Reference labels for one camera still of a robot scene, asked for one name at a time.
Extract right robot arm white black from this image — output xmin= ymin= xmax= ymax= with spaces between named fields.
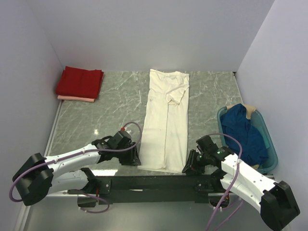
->
xmin=182 ymin=135 xmax=300 ymax=231

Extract folded red t shirt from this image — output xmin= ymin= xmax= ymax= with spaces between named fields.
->
xmin=55 ymin=66 xmax=104 ymax=100

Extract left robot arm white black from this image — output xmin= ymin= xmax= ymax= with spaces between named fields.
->
xmin=9 ymin=130 xmax=141 ymax=206

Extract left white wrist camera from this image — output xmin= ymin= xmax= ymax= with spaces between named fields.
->
xmin=120 ymin=127 xmax=132 ymax=135

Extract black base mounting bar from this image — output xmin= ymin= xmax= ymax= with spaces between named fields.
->
xmin=82 ymin=175 xmax=225 ymax=204

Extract beige t shirt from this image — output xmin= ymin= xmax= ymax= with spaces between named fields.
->
xmin=227 ymin=104 xmax=256 ymax=119

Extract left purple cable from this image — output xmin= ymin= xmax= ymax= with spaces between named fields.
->
xmin=9 ymin=122 xmax=143 ymax=214

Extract white t shirt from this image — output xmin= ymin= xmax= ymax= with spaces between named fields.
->
xmin=138 ymin=69 xmax=190 ymax=173

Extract folded pink t shirt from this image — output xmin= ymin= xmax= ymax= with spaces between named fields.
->
xmin=57 ymin=95 xmax=95 ymax=103

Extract blue t shirt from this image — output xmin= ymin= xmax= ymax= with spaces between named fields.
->
xmin=220 ymin=103 xmax=268 ymax=166

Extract aluminium frame rail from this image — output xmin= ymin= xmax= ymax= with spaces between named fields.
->
xmin=46 ymin=191 xmax=78 ymax=198

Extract teal plastic basket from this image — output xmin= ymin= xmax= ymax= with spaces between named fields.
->
xmin=217 ymin=106 xmax=278 ymax=174

